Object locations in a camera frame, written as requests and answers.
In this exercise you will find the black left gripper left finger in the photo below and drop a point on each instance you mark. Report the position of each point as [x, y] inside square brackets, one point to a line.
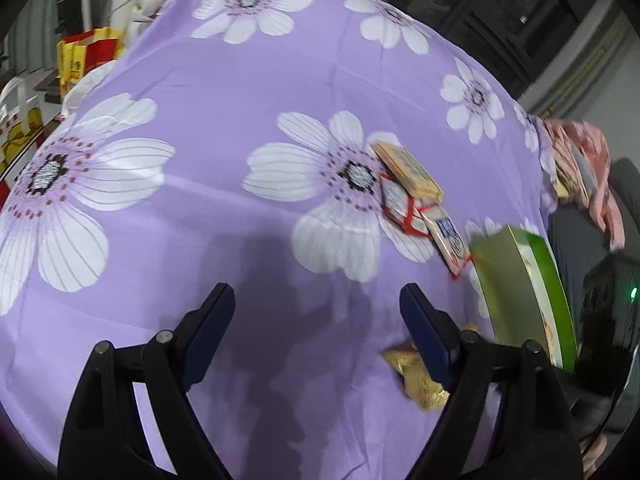
[103, 436]

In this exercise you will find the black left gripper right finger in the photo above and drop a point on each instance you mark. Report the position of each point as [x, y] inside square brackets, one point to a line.
[506, 416]

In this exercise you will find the gold foil snack packet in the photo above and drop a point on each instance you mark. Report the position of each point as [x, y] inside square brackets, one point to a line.
[418, 385]

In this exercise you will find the red grey snack packet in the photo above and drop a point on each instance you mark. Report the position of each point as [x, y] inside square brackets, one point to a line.
[403, 209]

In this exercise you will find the yellow cracker biscuit pack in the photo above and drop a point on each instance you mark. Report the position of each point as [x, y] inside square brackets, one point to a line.
[409, 172]

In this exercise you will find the green white cardboard box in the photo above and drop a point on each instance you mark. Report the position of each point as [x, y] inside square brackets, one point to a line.
[524, 296]

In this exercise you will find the dark grey sofa cushion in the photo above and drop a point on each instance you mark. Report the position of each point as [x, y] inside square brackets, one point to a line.
[578, 245]

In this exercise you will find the white blue red snack bar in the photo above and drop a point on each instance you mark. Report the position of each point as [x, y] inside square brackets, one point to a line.
[447, 238]

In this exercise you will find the pink folded cloth pile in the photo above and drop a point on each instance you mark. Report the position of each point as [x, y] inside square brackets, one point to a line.
[582, 166]

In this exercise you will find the purple floral tablecloth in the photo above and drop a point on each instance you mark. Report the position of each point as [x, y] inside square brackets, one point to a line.
[233, 142]

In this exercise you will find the yellow red gift bag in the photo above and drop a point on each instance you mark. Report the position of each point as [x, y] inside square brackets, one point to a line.
[79, 55]

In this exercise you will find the black tracking camera box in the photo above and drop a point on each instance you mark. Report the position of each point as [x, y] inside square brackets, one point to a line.
[610, 324]

